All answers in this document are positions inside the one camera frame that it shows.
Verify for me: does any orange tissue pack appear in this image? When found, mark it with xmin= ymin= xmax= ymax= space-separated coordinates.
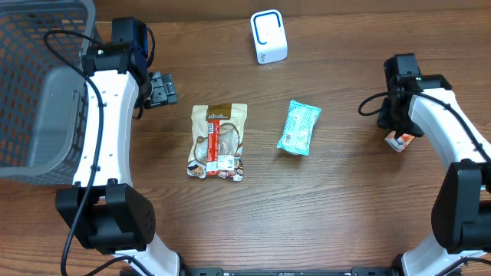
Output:
xmin=384 ymin=131 xmax=414 ymax=153

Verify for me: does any brown white snack pouch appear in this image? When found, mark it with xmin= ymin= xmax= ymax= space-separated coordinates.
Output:
xmin=186 ymin=103 xmax=248 ymax=182

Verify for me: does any teal snack bag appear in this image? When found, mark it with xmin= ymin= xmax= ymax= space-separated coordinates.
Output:
xmin=277 ymin=100 xmax=321 ymax=156

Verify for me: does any red white stick pack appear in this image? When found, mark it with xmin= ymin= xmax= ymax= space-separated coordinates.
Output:
xmin=206 ymin=120 xmax=220 ymax=176

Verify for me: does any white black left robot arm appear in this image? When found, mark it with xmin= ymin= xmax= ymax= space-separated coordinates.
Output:
xmin=55 ymin=17 xmax=183 ymax=276

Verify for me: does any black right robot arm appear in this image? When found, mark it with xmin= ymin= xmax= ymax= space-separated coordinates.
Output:
xmin=376 ymin=54 xmax=490 ymax=275

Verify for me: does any white barcode scanner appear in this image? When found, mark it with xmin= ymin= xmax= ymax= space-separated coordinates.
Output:
xmin=250 ymin=9 xmax=288 ymax=64

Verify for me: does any grey plastic basket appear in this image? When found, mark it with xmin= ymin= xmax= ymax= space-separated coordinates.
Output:
xmin=1 ymin=0 xmax=99 ymax=185

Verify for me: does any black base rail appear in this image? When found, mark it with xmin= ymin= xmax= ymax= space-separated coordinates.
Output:
xmin=180 ymin=267 xmax=400 ymax=276

